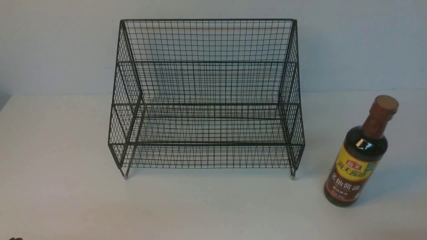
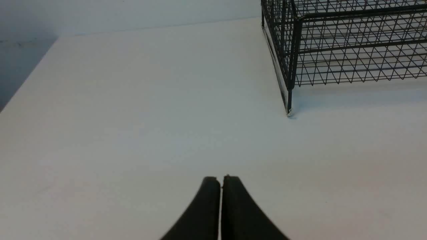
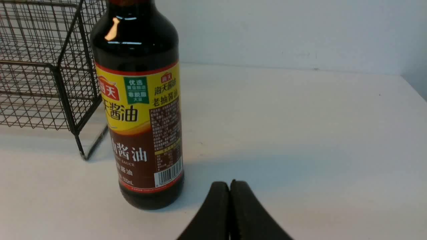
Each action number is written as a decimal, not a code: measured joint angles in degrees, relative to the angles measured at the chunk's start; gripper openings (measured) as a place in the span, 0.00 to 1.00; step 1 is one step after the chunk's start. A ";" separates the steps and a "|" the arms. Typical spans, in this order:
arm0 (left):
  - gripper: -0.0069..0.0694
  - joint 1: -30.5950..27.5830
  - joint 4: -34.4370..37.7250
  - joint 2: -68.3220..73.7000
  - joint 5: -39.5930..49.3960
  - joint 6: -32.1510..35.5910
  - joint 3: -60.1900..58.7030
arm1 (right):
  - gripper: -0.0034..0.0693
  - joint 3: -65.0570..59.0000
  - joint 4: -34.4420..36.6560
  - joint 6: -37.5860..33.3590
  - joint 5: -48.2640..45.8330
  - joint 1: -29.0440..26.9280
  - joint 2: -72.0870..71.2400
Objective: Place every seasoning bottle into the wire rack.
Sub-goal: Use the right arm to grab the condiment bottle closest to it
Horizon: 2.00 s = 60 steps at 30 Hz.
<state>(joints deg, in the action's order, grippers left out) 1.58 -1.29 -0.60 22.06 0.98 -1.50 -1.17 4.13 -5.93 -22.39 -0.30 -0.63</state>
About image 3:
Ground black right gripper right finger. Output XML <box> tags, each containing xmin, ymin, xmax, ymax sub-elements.
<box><xmin>229</xmin><ymin>180</ymin><xmax>292</xmax><ymax>240</ymax></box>

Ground dark soy sauce bottle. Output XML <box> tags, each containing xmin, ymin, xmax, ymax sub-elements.
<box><xmin>90</xmin><ymin>0</ymin><xmax>184</xmax><ymax>210</ymax></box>

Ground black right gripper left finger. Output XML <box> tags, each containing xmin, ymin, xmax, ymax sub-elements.
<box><xmin>177</xmin><ymin>181</ymin><xmax>230</xmax><ymax>240</ymax></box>

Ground black wire mesh shelf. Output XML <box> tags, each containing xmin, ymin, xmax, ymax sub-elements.
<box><xmin>0</xmin><ymin>0</ymin><xmax>107</xmax><ymax>161</ymax></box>

